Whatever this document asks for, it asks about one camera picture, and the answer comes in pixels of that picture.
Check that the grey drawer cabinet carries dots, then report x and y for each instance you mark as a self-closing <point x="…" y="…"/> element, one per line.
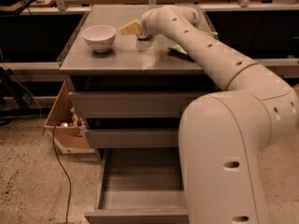
<point x="135" y="123"/>

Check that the grey middle drawer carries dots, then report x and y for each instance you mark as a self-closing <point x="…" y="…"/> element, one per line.
<point x="132" y="138"/>

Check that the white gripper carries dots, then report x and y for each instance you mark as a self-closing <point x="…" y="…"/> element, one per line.
<point x="144" y="26"/>

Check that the white ceramic bowl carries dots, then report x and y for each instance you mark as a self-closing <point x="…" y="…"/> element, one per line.
<point x="99" y="38"/>

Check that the green soda can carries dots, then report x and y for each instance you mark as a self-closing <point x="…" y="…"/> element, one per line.
<point x="143" y="36"/>

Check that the wooden box on floor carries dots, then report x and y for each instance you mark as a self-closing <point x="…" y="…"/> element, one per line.
<point x="65" y="127"/>

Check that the grey open bottom drawer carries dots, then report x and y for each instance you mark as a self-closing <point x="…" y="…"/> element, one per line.
<point x="139" y="186"/>

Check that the green chip bag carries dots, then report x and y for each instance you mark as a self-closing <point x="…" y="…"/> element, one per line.
<point x="179" y="49"/>

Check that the grey top drawer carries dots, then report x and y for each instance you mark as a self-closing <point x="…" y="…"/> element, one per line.
<point x="130" y="104"/>

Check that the grey metal rail frame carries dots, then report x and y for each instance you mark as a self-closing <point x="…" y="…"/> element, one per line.
<point x="31" y="67"/>

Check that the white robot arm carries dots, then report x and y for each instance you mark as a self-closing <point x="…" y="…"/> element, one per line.
<point x="221" y="134"/>

